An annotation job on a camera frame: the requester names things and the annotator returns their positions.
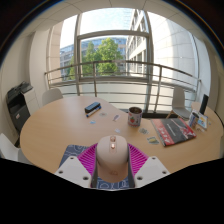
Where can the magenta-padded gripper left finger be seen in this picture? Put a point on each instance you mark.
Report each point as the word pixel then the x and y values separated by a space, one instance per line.
pixel 75 168

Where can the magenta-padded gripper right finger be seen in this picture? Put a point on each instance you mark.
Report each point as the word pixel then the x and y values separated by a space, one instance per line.
pixel 150 168

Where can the pale pink computer mouse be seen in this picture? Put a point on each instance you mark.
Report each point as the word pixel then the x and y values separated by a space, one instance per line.
pixel 112 160

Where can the dark blue patterned mouse pad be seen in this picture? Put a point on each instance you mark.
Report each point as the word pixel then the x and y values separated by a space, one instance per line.
pixel 71 150

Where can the red and black magazine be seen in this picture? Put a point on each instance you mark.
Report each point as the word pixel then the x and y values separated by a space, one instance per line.
pixel 173 131

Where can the printed mug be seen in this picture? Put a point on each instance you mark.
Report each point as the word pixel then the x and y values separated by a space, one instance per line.
pixel 135 117

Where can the blue and white marker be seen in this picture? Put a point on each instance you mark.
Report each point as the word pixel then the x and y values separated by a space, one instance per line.
pixel 94 112

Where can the black case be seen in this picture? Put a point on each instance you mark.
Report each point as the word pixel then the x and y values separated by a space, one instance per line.
pixel 92 107

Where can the printed paper cup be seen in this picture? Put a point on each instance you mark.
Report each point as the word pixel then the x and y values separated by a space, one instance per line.
pixel 193 119

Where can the white chair with wooden legs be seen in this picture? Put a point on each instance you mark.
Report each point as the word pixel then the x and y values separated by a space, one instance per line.
pixel 8 150

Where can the light blue booklet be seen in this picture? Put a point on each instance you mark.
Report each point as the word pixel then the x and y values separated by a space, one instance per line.
pixel 202 122

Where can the tall black speaker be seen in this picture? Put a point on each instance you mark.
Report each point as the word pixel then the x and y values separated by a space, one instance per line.
pixel 204 104

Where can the black office printer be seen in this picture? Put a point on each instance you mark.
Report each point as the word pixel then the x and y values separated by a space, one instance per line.
pixel 18 106

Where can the grey metal railing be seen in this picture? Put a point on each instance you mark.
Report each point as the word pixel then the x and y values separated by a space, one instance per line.
pixel 116 62

